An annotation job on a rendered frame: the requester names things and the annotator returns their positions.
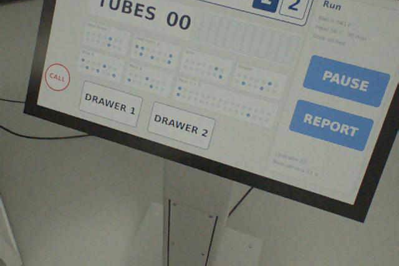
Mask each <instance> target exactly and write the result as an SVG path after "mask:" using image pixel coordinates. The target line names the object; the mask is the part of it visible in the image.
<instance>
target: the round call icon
mask: <svg viewBox="0 0 399 266"><path fill-rule="evenodd" d="M73 69H74V67H73V66H68V65H64V64H60V63H58V62H54V61H51V60H48V59H47V63H46V68H45V72H44V78H43V82H42V88H46V89H48V90H52V91H55V92H58V93H61V94H64V95H68V93H69V88H70V83H71V79H72V73H73Z"/></svg>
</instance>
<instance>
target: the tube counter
mask: <svg viewBox="0 0 399 266"><path fill-rule="evenodd" d="M161 33H164V34H168V35H171V36H175V37H179V38H182V39H186V40H190V41H193V42H197V43H200V44H204V45H207V46H210V47H214V48H217V49H221V50H225V51H230V52H234V53H237V54H241V55H245V56H248V57H252V58H255V59H259V60H263V61H266V62H270V63H273V64H277V65H281V66H284V67H289V68H293V65H294V61H295V59H296V55H297V51H298V49H299V46H300V42H301V40H302V35H300V34H295V33H293V32H288V31H283V30H281V29H276V28H273V27H267V26H263V25H260V24H255V23H252V22H248V21H244V20H241V19H236V18H233V17H229V16H225V15H222V14H218V13H215V12H210V11H207V10H204V9H197V8H193V7H189V6H185V5H182V4H178V3H175V2H170V1H168V6H167V9H166V16H165V21H164V24H163V29H162V32H161Z"/></svg>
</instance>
